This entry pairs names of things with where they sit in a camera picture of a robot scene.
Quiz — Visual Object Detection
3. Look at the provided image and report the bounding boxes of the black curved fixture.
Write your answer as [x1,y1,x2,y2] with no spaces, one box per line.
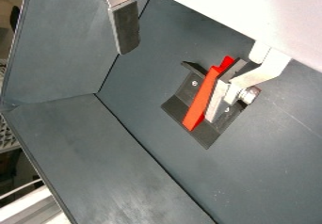
[160,56,247,149]

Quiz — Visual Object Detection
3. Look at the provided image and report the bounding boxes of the red arch-shaped bar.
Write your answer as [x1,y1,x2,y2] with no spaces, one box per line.
[183,56,234,131]

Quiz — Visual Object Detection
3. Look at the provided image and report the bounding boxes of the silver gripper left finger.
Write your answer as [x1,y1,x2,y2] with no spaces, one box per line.
[106,0,139,55]

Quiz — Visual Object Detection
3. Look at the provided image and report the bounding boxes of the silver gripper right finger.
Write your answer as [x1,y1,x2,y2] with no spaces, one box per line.
[205,41,290,122]

